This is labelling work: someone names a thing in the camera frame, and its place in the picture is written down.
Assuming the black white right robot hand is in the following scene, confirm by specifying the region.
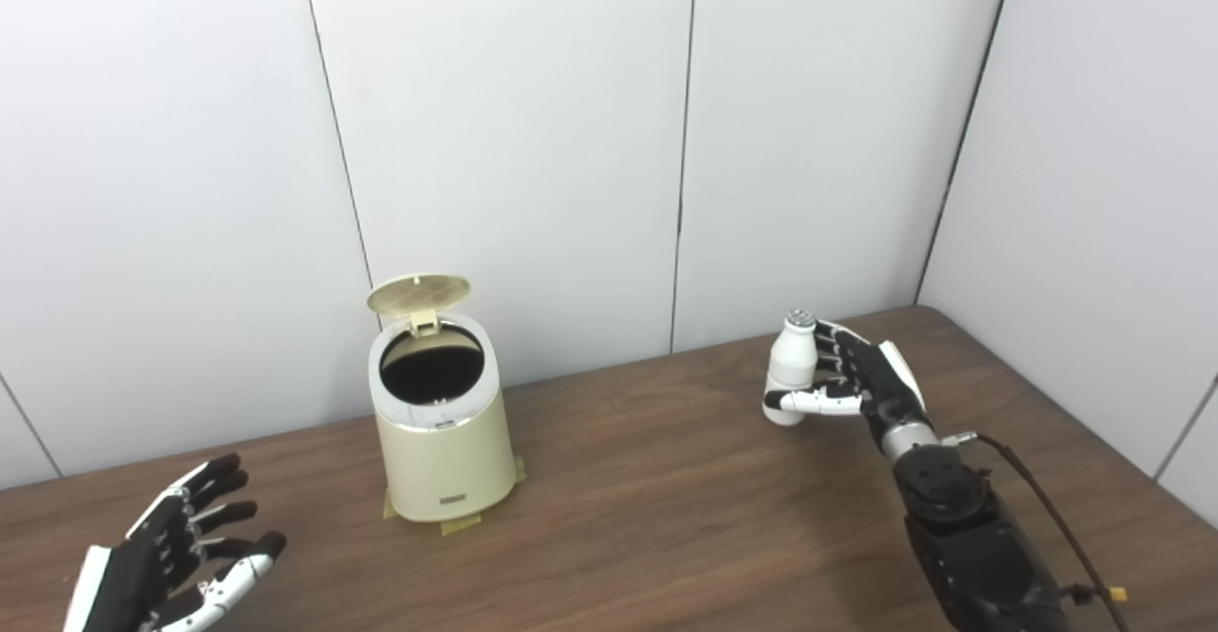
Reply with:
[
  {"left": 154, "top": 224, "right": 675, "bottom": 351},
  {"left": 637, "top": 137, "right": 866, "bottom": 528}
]
[{"left": 763, "top": 320, "right": 938, "bottom": 443}]

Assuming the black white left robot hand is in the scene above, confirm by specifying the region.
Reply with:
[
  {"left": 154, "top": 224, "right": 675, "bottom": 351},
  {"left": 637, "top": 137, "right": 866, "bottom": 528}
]
[{"left": 63, "top": 453, "right": 287, "bottom": 632}]

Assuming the small white plastic bottle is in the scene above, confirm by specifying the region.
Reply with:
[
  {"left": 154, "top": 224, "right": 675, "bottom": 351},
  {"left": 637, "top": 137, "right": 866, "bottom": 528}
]
[{"left": 764, "top": 309, "right": 821, "bottom": 426}]

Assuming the cream-colored bin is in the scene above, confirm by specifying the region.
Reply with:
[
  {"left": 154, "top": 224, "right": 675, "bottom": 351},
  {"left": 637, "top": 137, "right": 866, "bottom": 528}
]
[{"left": 366, "top": 274, "right": 518, "bottom": 523}]

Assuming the round cream bin lid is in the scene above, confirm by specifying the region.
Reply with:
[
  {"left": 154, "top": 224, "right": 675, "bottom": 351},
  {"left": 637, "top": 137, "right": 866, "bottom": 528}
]
[{"left": 366, "top": 274, "right": 472, "bottom": 338}]

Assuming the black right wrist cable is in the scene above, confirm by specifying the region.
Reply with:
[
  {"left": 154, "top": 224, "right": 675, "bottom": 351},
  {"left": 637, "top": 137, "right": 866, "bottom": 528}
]
[{"left": 942, "top": 430, "right": 1130, "bottom": 632}]

